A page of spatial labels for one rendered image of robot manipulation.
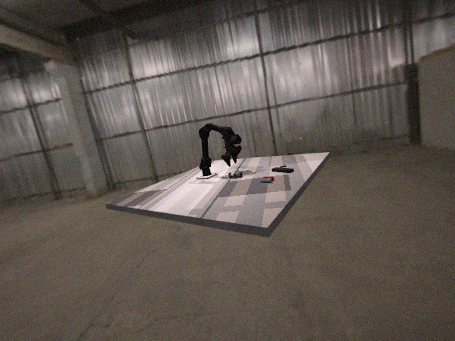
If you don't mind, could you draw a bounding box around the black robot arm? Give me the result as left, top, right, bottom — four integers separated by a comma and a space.
199, 123, 242, 176

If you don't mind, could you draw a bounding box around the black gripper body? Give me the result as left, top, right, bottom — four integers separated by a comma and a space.
221, 144, 236, 159

